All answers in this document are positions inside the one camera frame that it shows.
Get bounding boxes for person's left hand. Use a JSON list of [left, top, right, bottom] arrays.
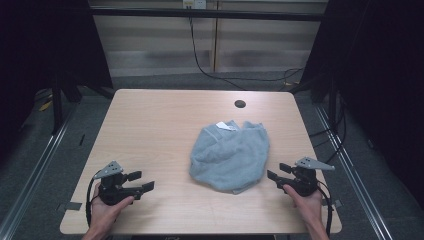
[[89, 182, 136, 232]]

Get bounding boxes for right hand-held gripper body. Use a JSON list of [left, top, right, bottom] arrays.
[[282, 156, 336, 198]]

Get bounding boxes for black wall cable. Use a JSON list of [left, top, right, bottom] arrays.
[[188, 16, 305, 92]]

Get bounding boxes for hand-held gripper black cable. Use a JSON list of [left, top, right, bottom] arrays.
[[316, 181, 335, 238], [85, 169, 102, 228]]

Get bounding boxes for black horizontal frame bar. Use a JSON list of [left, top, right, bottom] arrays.
[[89, 7, 329, 23]]

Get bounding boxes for white wall power outlet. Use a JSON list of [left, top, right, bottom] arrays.
[[182, 0, 208, 10]]

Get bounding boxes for yellow floor item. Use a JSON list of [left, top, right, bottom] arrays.
[[37, 99, 54, 113]]

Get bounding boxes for grey tape strip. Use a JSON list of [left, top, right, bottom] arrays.
[[56, 201, 83, 213], [321, 198, 344, 209]]

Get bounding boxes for left hand-held gripper black cable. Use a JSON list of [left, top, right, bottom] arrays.
[[85, 169, 102, 228]]

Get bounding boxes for black curtain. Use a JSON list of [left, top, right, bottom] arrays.
[[0, 0, 114, 164], [299, 0, 424, 209]]

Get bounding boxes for light blue towel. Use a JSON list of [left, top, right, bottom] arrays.
[[188, 120, 270, 195]]

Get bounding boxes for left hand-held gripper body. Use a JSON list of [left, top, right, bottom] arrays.
[[93, 160, 143, 206]]

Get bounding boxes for person's right hand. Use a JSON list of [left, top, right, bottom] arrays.
[[282, 184, 325, 229]]

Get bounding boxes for right hand-held gripper black cable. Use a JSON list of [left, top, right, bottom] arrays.
[[316, 181, 335, 238]]

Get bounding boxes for metal floor rail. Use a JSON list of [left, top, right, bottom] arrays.
[[314, 104, 395, 240], [0, 108, 78, 240]]

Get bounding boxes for black metal stand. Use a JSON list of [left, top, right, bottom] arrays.
[[327, 76, 338, 134], [51, 74, 65, 135]]

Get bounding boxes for black floor cables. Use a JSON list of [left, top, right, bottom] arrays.
[[308, 94, 348, 165]]

